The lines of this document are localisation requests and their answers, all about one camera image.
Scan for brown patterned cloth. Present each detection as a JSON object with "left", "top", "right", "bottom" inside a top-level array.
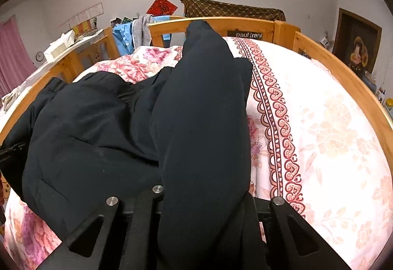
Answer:
[{"left": 180, "top": 0, "right": 286, "bottom": 22}]

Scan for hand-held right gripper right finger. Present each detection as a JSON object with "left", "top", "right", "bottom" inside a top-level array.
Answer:
[{"left": 246, "top": 195, "right": 352, "bottom": 270}]

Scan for red diamond wall decoration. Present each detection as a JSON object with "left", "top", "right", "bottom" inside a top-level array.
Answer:
[{"left": 146, "top": 0, "right": 179, "bottom": 16}]

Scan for dark framed picture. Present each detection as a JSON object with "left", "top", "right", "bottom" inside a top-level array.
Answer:
[{"left": 332, "top": 8, "right": 383, "bottom": 74}]

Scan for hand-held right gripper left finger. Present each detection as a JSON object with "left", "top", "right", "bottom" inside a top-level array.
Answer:
[{"left": 37, "top": 184, "right": 166, "bottom": 270}]

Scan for pink floral quilt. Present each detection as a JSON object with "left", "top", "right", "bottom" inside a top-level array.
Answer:
[{"left": 3, "top": 36, "right": 393, "bottom": 270}]

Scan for black padded jacket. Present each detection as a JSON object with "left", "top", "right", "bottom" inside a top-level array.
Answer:
[{"left": 0, "top": 19, "right": 267, "bottom": 270}]

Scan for small wall photos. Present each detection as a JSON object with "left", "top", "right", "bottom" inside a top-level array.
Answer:
[{"left": 111, "top": 16, "right": 133, "bottom": 28}]

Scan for grey striped garment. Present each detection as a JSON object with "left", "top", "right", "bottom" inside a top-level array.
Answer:
[{"left": 132, "top": 14, "right": 155, "bottom": 47}]

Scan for black label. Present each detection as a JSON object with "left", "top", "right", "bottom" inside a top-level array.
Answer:
[{"left": 228, "top": 30, "right": 263, "bottom": 41}]

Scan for wooden bed frame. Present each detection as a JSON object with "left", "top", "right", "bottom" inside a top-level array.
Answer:
[{"left": 0, "top": 16, "right": 393, "bottom": 148}]

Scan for pink curtain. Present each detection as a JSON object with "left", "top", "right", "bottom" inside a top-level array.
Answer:
[{"left": 0, "top": 15, "right": 36, "bottom": 98}]

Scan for wall paper sheets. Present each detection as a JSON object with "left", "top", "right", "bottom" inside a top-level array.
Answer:
[{"left": 58, "top": 2, "right": 105, "bottom": 29}]

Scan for blue shirt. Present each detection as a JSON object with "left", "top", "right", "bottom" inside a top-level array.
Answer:
[{"left": 112, "top": 22, "right": 172, "bottom": 60}]

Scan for beige cloth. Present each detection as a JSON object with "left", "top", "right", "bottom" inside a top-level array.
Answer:
[{"left": 1, "top": 84, "right": 33, "bottom": 112}]

